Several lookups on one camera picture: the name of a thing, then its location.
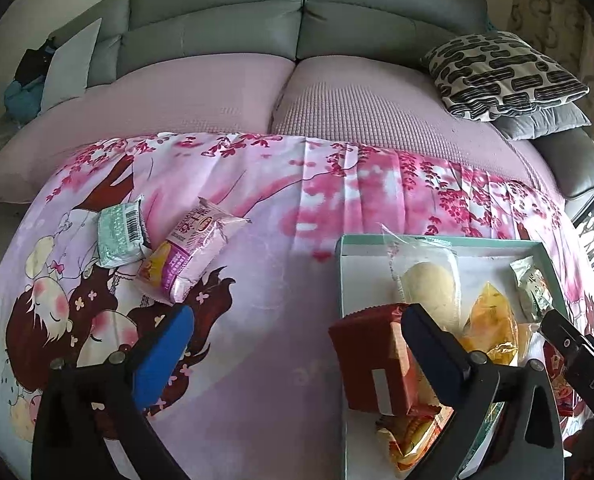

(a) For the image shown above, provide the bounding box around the light grey pillow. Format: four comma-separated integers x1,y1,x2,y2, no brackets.
39,17,102,113

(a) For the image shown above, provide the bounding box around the mint green snack packet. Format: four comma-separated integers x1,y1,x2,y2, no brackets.
97,197,152,268

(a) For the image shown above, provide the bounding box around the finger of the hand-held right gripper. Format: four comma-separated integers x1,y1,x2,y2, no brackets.
541,309,594,366

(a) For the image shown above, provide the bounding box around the pale pastry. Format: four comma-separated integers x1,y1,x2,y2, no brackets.
382,225,462,333

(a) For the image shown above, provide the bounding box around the orange snack packet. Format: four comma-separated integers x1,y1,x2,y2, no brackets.
375,407,452,471

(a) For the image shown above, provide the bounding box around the green-rimmed white tray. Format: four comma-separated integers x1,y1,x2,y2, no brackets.
336,234,570,480

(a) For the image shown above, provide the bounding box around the red packet with white stripe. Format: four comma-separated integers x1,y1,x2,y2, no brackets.
328,302,440,416

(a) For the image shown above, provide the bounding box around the small white snack packet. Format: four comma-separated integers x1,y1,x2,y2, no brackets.
509,255,552,323

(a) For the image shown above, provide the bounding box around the pink cartoon printed blanket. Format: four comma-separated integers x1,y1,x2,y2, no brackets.
0,130,594,480

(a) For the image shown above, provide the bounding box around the yellow cake snack packet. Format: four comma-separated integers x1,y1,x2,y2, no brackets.
459,282,520,366

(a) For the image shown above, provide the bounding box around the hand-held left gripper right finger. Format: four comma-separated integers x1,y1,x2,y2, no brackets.
401,302,565,480

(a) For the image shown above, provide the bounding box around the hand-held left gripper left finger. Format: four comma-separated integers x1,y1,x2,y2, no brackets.
31,304,196,480

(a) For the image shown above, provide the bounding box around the black and white patterned pillow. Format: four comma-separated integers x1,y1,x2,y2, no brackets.
421,31,590,122

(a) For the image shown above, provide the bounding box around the dark and blue bag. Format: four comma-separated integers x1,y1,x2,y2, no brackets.
4,42,52,123

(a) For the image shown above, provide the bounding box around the pink and purple snack packet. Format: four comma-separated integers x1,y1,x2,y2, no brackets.
137,197,252,305

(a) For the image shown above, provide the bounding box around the grey sofa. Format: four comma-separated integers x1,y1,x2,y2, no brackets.
0,0,594,201

